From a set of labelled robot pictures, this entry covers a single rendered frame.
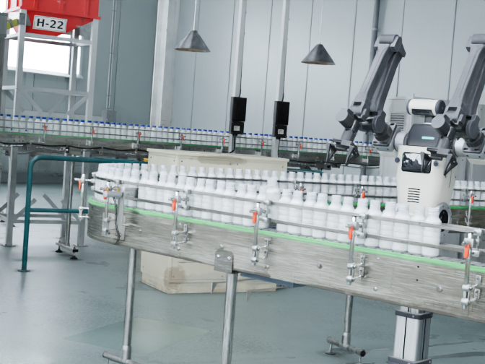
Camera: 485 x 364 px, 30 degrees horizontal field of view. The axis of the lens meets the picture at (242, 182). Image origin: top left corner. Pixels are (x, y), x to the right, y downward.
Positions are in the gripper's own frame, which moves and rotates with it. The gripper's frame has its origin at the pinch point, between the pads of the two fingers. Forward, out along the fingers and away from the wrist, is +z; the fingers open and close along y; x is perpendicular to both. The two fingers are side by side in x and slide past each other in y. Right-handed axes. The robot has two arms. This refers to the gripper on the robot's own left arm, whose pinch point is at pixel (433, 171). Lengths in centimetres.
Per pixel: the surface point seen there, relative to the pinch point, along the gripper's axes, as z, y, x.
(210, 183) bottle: 33, -80, -30
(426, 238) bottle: 39, 25, -33
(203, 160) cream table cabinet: -79, -339, 226
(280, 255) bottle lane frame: 55, -35, -25
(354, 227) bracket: 42, 1, -39
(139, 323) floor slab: 74, -271, 165
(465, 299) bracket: 57, 46, -34
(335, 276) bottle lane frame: 57, -8, -25
